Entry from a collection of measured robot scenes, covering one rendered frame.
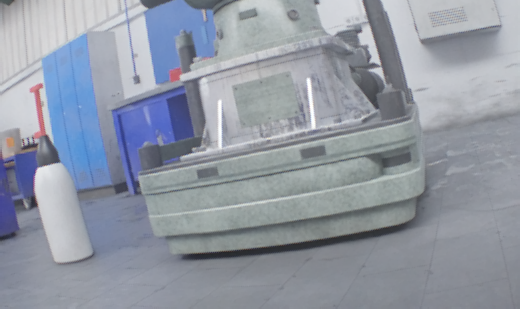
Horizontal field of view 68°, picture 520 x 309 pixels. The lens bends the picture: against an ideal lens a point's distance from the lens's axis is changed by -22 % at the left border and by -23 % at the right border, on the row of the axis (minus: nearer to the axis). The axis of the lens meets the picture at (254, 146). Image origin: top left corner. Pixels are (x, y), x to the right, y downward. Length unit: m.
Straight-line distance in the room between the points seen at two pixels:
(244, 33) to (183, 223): 0.64
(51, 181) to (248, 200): 0.89
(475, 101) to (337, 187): 2.84
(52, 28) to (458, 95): 5.10
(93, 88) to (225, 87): 3.46
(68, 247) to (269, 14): 1.21
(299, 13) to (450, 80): 2.56
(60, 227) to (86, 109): 3.17
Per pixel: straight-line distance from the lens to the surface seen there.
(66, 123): 5.29
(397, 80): 1.71
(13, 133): 6.32
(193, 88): 1.94
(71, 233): 1.94
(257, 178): 1.36
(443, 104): 4.00
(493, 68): 4.03
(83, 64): 5.04
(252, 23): 1.57
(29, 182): 5.98
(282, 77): 1.49
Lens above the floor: 0.39
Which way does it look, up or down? 3 degrees down
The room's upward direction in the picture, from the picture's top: 13 degrees counter-clockwise
